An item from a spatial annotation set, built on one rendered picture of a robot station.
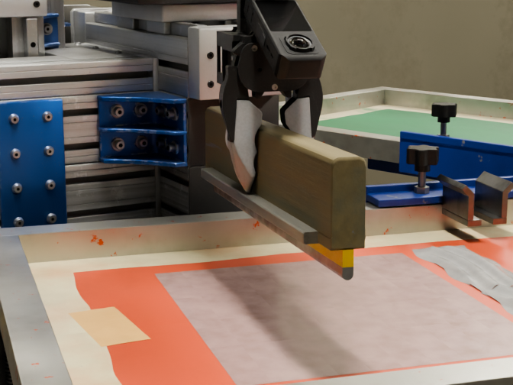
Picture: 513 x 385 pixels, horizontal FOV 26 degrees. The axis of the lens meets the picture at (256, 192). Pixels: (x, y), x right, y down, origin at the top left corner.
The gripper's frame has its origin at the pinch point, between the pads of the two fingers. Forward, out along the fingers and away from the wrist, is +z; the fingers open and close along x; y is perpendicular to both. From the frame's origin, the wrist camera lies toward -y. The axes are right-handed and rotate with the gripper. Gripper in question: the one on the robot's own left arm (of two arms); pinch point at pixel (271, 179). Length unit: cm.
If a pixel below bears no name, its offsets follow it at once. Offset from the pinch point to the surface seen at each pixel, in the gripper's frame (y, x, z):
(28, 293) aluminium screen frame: 2.6, 23.4, 10.2
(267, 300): 4.1, -0.9, 13.7
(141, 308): 5.3, 12.0, 13.7
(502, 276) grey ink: 2.5, -27.2, 13.1
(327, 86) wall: 371, -145, 41
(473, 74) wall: 389, -229, 41
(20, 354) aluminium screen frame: -13.6, 25.7, 10.2
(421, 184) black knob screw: 27.2, -29.0, 8.0
